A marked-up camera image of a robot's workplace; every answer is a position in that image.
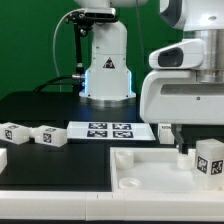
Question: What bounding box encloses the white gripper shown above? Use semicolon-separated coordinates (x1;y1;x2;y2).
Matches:
140;70;224;153

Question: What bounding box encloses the white square tabletop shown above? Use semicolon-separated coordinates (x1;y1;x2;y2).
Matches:
109;145;224;194

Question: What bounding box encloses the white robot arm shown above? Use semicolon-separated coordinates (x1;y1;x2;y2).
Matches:
74;0;224;125

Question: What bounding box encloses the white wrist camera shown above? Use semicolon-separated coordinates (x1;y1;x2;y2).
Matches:
149;38;204;70

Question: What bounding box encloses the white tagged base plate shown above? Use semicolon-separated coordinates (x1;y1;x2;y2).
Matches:
67;121;155;141

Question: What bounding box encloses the white front fence rail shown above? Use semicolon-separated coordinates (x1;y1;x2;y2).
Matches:
0;191;224;222

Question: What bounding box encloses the white fence rail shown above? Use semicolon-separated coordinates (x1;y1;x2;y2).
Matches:
0;148;7;174
0;191;224;222

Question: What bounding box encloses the black cable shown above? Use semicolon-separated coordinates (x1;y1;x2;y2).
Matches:
32;75;84;93

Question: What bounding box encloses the white cable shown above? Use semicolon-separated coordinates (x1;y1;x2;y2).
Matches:
52;8;84;93

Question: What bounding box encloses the white left fence rail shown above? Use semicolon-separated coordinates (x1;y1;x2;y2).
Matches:
0;148;7;174

